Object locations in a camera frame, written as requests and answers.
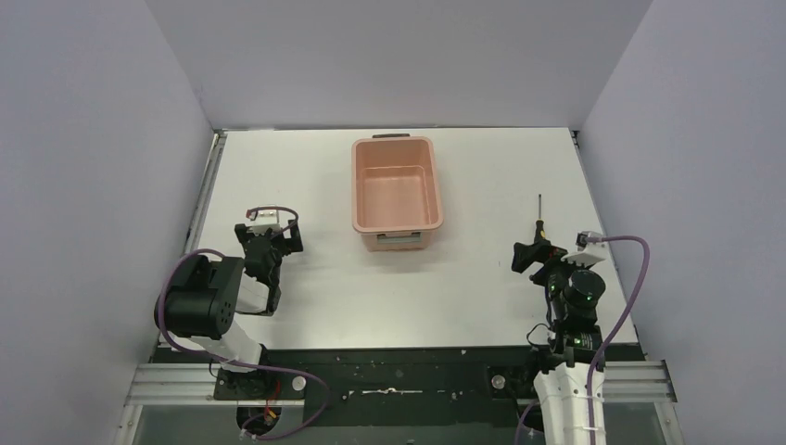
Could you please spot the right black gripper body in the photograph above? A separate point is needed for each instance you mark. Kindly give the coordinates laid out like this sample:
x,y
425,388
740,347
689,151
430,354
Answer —
x,y
545,260

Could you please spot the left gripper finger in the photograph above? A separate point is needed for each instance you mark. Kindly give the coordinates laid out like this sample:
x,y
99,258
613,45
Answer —
x,y
294,242
241,232

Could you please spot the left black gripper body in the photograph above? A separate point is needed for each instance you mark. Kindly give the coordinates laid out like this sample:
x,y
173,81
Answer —
x,y
268,243

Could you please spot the black yellow screwdriver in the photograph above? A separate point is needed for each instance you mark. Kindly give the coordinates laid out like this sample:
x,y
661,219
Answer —
x,y
540,224

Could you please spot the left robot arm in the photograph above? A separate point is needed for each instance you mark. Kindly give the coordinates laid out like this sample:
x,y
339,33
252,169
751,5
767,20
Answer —
x,y
204,297

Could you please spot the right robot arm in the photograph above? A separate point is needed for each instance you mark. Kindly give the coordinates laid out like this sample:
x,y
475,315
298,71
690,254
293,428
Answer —
x,y
569,377

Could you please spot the pink plastic bin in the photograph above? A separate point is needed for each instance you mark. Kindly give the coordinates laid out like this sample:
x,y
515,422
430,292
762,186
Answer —
x,y
396,201

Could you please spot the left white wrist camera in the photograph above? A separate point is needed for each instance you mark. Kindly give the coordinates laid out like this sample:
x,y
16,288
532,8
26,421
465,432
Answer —
x,y
263,220

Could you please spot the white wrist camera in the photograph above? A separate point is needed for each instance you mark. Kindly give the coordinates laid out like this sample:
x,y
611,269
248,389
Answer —
x,y
263,220
590,250

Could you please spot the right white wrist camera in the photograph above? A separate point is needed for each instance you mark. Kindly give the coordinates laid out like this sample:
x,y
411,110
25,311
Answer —
x,y
590,250

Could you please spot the left side aluminium rail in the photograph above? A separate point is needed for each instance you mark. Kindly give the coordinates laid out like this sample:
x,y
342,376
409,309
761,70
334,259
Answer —
x,y
208,180

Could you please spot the aluminium rail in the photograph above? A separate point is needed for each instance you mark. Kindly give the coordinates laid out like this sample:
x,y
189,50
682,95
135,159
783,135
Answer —
x,y
208,180
194,384

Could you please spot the aluminium front rail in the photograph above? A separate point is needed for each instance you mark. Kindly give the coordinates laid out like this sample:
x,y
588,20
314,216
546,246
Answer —
x,y
194,384

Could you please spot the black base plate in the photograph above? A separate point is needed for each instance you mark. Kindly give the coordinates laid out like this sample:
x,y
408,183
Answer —
x,y
323,409

